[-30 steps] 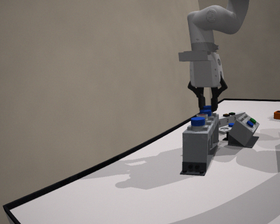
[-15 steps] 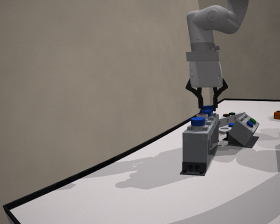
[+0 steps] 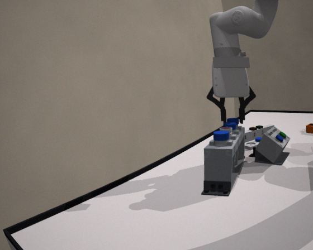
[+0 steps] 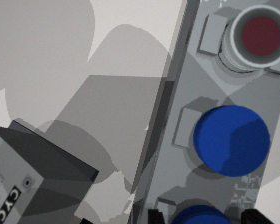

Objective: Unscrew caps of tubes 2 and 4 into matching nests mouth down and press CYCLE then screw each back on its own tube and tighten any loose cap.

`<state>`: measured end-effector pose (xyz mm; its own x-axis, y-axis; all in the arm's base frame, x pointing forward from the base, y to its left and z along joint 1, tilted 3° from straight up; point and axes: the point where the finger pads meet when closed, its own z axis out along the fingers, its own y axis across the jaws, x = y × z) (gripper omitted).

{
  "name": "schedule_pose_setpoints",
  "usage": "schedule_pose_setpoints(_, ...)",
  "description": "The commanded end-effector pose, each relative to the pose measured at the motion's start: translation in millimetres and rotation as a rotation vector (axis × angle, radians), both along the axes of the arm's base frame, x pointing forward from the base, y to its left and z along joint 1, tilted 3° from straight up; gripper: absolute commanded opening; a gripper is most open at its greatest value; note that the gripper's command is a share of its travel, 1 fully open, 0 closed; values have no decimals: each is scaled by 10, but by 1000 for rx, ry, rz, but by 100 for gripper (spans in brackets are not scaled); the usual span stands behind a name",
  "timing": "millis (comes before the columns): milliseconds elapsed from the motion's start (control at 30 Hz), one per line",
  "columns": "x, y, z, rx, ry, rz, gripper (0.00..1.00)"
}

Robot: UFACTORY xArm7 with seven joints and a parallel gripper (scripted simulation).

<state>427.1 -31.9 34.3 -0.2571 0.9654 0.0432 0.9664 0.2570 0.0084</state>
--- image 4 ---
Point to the grey button panel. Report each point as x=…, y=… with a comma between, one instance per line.
x=40, y=183

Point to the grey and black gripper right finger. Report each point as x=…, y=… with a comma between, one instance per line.
x=253, y=216

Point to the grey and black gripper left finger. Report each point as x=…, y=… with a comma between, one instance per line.
x=155, y=217

